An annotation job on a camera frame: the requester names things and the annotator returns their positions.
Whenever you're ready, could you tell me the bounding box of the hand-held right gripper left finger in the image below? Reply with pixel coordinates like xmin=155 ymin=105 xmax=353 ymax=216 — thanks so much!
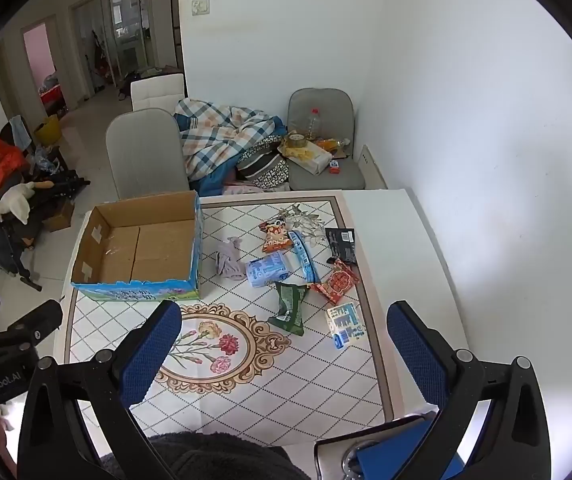
xmin=17 ymin=300 xmax=183 ymax=480

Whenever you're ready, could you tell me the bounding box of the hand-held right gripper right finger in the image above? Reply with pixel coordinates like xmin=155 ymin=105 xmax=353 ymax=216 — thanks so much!
xmin=387 ymin=301 xmax=551 ymax=480

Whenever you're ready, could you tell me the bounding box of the yellow tissue packet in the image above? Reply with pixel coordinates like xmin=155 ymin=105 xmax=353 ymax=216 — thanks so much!
xmin=326 ymin=302 xmax=367 ymax=350

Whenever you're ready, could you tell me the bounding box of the red snack packet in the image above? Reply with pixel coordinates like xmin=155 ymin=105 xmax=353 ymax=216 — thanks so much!
xmin=311 ymin=258 xmax=361 ymax=307

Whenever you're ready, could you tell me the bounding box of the grey-purple cloth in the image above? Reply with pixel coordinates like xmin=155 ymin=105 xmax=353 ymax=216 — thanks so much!
xmin=216 ymin=236 xmax=245 ymax=282

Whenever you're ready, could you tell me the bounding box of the black snack packet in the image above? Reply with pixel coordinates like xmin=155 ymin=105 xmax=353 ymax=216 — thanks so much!
xmin=325 ymin=227 xmax=357 ymax=265

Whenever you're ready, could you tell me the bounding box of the green snack packet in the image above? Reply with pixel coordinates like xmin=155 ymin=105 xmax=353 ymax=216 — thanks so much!
xmin=267 ymin=281 xmax=311 ymax=336

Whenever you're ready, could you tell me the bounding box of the light blue tissue packet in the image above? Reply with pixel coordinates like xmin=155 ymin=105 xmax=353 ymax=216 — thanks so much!
xmin=246 ymin=252 xmax=291 ymax=288

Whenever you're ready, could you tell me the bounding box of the long blue packet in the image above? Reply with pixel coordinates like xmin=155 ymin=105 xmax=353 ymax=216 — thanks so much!
xmin=288 ymin=230 xmax=321 ymax=283

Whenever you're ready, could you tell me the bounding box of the orange snack packet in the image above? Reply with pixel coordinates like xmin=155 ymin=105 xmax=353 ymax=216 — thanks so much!
xmin=260 ymin=217 xmax=294 ymax=254

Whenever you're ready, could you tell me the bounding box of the person's left forearm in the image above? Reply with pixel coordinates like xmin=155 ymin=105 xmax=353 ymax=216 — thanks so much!
xmin=0 ymin=402 xmax=22 ymax=480

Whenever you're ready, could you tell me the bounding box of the black stroller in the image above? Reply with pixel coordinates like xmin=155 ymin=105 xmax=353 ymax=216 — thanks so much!
xmin=0 ymin=170 xmax=92 ymax=291

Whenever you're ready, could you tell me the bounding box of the white goose plush toy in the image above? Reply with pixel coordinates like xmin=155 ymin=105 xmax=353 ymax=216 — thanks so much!
xmin=0 ymin=182 xmax=37 ymax=225

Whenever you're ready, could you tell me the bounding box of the small brown cardboard box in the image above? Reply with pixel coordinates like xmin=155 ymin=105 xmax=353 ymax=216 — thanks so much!
xmin=43 ymin=200 xmax=74 ymax=233

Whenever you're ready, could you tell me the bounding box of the person's dark fleece clothing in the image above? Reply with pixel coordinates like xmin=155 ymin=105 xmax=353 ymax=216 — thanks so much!
xmin=101 ymin=430 xmax=311 ymax=480

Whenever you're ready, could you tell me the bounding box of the light blue cloth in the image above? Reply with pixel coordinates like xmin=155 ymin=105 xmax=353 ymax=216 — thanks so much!
xmin=8 ymin=115 xmax=32 ymax=148

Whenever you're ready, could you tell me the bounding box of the yellow bucket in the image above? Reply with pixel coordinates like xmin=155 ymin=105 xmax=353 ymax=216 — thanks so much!
xmin=33 ymin=115 xmax=62 ymax=147

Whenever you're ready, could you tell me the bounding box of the pink cloth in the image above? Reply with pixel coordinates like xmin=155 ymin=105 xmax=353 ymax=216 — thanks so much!
xmin=223 ymin=182 xmax=261 ymax=197

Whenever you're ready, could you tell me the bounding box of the grey chair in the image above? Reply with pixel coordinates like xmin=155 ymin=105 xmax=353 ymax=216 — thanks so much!
xmin=287 ymin=88 xmax=367 ymax=192
xmin=106 ymin=108 xmax=190 ymax=201

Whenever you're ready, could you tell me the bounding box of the pale yellow packet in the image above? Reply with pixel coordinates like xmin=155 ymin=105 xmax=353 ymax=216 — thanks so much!
xmin=281 ymin=140 xmax=335 ymax=175

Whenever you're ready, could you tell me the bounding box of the plaid blanket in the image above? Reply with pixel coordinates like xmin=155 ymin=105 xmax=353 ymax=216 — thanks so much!
xmin=173 ymin=98 xmax=287 ymax=196

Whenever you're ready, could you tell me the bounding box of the white chair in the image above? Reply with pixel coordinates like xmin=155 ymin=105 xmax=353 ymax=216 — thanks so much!
xmin=131 ymin=73 xmax=187 ymax=112

